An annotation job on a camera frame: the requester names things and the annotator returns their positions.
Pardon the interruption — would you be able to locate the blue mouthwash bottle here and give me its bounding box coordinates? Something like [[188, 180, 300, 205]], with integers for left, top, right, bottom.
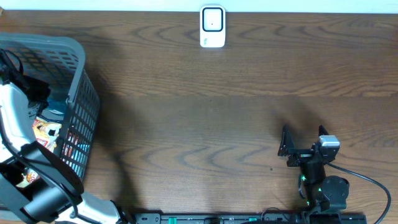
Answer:
[[42, 98, 67, 122]]

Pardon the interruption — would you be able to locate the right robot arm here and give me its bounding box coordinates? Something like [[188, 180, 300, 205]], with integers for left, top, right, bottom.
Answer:
[[277, 125, 349, 223]]

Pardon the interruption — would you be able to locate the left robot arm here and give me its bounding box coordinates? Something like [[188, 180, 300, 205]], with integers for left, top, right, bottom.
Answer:
[[1, 75, 127, 223]]

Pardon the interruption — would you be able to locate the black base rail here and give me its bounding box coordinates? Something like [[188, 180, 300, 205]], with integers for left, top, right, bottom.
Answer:
[[133, 212, 367, 224]]

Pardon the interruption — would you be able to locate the yellow snack bag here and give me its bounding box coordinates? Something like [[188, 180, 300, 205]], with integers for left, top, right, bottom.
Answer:
[[17, 117, 62, 188]]

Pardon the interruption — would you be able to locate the white barcode scanner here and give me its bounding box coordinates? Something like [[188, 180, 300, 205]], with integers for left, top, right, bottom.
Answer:
[[200, 5, 226, 48]]

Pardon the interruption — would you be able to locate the grey plastic shopping basket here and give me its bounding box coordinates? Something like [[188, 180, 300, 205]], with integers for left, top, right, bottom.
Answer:
[[0, 32, 101, 218]]

